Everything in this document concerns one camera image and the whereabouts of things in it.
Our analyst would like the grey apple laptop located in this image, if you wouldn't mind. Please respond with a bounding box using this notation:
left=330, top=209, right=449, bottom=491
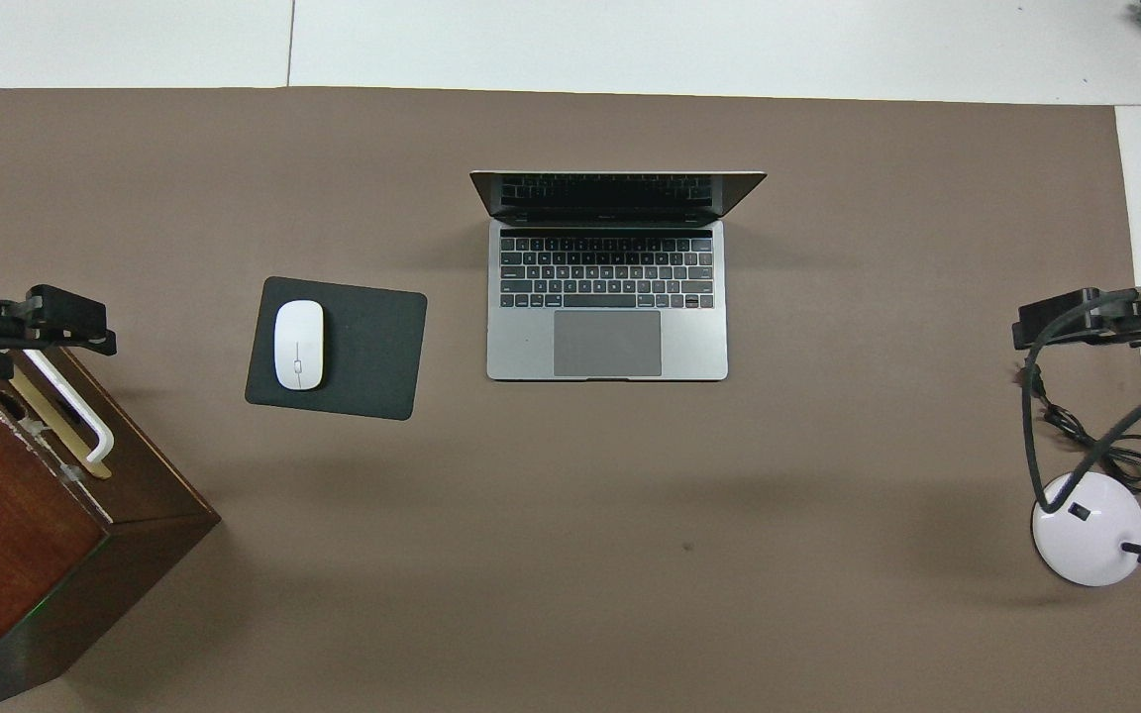
left=469, top=170, right=768, bottom=382

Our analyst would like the white desk lamp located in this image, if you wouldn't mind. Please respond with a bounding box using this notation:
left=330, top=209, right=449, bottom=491
left=1031, top=406, right=1141, bottom=587

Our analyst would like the dark brown wooden box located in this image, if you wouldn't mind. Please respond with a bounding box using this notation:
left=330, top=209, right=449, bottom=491
left=0, top=342, right=222, bottom=713

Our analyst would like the white computer mouse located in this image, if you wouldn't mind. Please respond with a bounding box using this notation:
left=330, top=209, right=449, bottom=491
left=273, top=300, right=325, bottom=391

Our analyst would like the black mouse pad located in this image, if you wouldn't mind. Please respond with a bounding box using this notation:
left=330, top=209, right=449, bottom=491
left=245, top=276, right=429, bottom=422

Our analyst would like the brown table mat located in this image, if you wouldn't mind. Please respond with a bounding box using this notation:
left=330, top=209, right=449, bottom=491
left=0, top=87, right=1141, bottom=713

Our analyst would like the white box handle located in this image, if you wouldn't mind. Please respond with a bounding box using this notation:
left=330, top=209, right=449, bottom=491
left=21, top=347, right=114, bottom=464

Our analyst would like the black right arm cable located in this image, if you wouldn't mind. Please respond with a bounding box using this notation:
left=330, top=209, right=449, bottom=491
left=1021, top=282, right=1141, bottom=516

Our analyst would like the black lamp power cable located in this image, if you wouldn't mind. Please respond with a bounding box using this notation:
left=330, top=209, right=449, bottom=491
left=1011, top=361, right=1141, bottom=493

